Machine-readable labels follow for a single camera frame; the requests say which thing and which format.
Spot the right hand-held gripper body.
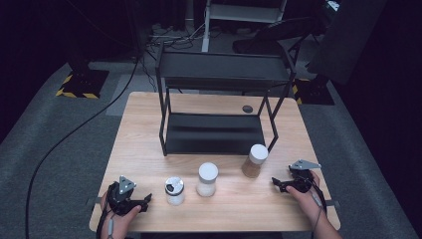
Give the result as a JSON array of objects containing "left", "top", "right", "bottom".
[{"left": 287, "top": 159, "right": 322, "bottom": 194}]

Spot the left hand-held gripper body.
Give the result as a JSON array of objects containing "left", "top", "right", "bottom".
[{"left": 106, "top": 175, "right": 141, "bottom": 217}]

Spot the person's left hand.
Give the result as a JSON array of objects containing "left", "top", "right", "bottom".
[{"left": 100, "top": 190, "right": 142, "bottom": 239}]

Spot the person's right hand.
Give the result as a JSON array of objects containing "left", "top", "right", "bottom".
[{"left": 285, "top": 170, "right": 330, "bottom": 225}]

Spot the white lid jar brown powder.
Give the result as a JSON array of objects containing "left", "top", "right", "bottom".
[{"left": 241, "top": 143, "right": 270, "bottom": 179}]

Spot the black two-tier metal rack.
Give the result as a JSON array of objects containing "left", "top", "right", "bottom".
[{"left": 154, "top": 44, "right": 298, "bottom": 157}]

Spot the yellow-black striped stand base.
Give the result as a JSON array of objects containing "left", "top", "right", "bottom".
[
  {"left": 55, "top": 68, "right": 110, "bottom": 100},
  {"left": 291, "top": 77, "right": 335, "bottom": 107}
]

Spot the grey tilted panel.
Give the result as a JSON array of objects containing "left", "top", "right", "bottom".
[{"left": 306, "top": 0, "right": 388, "bottom": 86}]

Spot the white metal stand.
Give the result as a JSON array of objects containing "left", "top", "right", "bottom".
[{"left": 201, "top": 0, "right": 289, "bottom": 53}]

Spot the right hand-held gripper cable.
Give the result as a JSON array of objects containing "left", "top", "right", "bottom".
[{"left": 309, "top": 180, "right": 328, "bottom": 239}]

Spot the hand-held gripper cable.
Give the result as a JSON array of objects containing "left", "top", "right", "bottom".
[
  {"left": 309, "top": 180, "right": 328, "bottom": 239},
  {"left": 95, "top": 198, "right": 115, "bottom": 239}
]

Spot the left hand-held gripper cable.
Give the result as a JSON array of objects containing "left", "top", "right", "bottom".
[{"left": 95, "top": 198, "right": 115, "bottom": 239}]

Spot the long black floor cable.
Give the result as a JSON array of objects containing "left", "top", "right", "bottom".
[{"left": 24, "top": 56, "right": 141, "bottom": 239}]

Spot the tangle of floor cables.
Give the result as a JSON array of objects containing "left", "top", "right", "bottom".
[{"left": 144, "top": 21, "right": 204, "bottom": 52}]

